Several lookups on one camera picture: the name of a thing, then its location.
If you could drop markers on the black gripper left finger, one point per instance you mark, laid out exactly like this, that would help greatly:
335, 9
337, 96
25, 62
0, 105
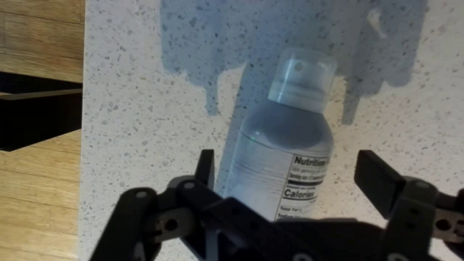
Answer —
211, 227

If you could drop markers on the clear spray bottle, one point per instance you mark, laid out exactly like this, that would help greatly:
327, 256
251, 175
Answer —
285, 146

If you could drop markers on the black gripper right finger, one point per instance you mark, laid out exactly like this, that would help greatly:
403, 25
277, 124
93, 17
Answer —
416, 212

